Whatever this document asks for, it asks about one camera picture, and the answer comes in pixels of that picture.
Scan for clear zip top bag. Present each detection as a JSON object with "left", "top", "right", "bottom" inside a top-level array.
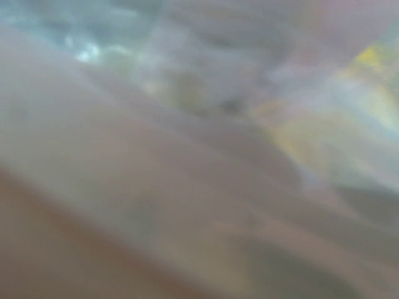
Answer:
[{"left": 1, "top": 1, "right": 398, "bottom": 298}]

